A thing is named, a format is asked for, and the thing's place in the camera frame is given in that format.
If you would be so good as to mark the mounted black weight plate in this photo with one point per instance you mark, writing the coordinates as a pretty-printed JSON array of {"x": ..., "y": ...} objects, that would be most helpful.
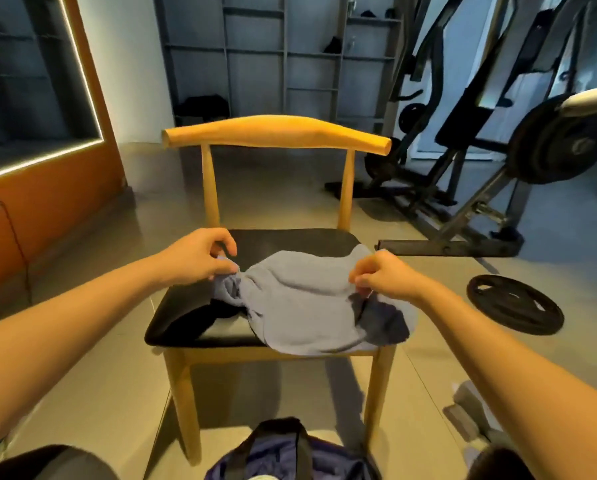
[{"x": 558, "y": 143}]

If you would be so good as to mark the grey shelf unit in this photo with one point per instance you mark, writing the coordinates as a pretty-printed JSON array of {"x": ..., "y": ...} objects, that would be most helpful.
[{"x": 268, "y": 45}]

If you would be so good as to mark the person's left forearm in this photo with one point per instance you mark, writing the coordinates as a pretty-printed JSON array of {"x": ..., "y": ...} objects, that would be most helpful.
[{"x": 58, "y": 335}]

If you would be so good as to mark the navy blue bag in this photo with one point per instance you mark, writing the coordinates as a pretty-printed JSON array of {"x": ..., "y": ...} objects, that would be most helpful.
[{"x": 278, "y": 455}]

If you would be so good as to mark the black and grey gym machine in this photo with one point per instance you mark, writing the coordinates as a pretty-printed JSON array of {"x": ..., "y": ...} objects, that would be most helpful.
[{"x": 448, "y": 195}]

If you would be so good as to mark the single blue-grey towel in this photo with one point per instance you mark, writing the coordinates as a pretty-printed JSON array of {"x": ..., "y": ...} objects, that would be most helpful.
[{"x": 308, "y": 310}]

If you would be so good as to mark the person's left leg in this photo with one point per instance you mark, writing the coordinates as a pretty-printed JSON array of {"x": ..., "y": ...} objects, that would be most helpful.
[{"x": 48, "y": 465}]

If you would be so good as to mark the wooden chair with black seat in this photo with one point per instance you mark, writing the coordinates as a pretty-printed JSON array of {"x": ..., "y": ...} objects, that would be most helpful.
[{"x": 278, "y": 133}]

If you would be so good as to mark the person's right hand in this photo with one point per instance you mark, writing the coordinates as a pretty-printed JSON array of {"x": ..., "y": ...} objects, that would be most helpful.
[{"x": 388, "y": 277}]

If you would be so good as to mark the pale barbell bar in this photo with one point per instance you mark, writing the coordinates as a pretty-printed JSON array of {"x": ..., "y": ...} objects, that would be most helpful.
[{"x": 590, "y": 100}]

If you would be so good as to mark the person's left hand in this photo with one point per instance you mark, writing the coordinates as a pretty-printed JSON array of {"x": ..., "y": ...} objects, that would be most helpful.
[{"x": 198, "y": 257}]

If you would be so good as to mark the wall mirror with light strip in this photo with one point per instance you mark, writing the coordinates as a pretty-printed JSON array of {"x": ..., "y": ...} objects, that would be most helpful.
[{"x": 28, "y": 70}]

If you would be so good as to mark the loose black weight plate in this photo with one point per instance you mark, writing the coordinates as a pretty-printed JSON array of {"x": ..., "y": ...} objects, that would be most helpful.
[{"x": 515, "y": 304}]

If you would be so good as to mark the person's right forearm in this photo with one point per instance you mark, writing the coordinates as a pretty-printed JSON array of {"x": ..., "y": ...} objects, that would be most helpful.
[{"x": 528, "y": 385}]

